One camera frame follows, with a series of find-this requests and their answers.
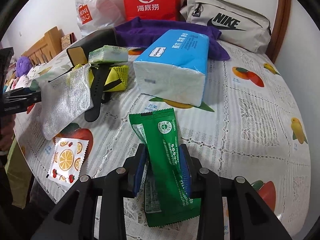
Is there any wooden bed headboard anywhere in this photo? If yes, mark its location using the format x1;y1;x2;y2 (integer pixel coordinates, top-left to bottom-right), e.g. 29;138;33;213
22;27;62;66

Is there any purple towel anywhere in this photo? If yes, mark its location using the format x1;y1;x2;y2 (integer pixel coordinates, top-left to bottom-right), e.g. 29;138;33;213
113;16;231;61

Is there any grey Nike pouch bag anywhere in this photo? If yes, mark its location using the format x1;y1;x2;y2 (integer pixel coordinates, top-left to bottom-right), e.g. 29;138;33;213
180;0;271;53

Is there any fruit print tablecloth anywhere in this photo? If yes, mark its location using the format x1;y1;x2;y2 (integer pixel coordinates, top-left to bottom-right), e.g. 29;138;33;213
13;36;312;240

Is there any brown wooden door frame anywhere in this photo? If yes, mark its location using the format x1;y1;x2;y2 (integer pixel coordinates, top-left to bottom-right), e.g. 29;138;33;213
266;0;291;63

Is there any purple plush toy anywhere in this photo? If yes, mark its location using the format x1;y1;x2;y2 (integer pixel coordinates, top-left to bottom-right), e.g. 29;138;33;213
16;56;33;77

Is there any white Miniso plastic bag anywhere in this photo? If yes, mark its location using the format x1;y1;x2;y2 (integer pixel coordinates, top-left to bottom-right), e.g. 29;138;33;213
75;0;125;37

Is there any dark green tea tin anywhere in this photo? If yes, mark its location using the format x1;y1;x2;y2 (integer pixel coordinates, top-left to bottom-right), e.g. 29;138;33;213
66;28;117;67

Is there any orange print sachet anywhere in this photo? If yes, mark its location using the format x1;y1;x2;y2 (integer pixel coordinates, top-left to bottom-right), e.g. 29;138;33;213
48;138;89;188

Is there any patterned brown book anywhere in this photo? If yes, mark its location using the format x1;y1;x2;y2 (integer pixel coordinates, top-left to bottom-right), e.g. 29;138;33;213
60;33;76;50

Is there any person's left hand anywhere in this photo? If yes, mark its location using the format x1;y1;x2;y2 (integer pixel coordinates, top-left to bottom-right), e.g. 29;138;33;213
0;114;16;152

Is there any blue tissue pack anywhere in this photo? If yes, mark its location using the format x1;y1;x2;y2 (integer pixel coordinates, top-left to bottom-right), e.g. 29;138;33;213
133;29;209;107

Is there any green wet wipe sachet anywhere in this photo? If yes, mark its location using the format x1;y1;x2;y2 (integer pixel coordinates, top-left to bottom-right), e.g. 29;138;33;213
129;108;201;227

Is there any green pocket tissue pack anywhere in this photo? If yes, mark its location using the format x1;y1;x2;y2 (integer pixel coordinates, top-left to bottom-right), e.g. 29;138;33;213
88;45;129;64

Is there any yellow mesh pouch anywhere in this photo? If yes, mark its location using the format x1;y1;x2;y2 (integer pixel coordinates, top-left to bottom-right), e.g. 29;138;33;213
66;63;129;92

